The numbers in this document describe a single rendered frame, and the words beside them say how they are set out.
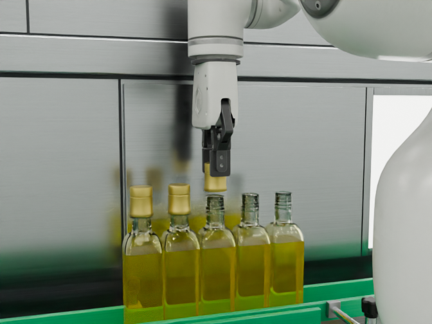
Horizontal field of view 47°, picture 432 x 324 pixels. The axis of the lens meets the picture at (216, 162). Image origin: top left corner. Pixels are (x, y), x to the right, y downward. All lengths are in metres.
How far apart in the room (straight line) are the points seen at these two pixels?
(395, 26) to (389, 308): 0.20
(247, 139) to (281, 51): 0.17
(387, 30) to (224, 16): 0.45
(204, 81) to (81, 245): 0.37
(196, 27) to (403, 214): 0.47
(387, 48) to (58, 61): 0.63
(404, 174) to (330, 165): 0.63
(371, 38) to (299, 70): 0.65
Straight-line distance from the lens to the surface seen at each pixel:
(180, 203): 0.75
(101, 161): 0.89
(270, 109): 0.93
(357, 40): 0.32
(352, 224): 1.04
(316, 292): 0.93
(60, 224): 0.91
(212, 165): 0.75
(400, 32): 0.32
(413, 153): 0.37
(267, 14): 0.78
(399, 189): 0.37
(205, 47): 0.73
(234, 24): 0.75
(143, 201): 0.74
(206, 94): 0.72
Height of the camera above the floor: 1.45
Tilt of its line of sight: 6 degrees down
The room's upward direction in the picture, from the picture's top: straight up
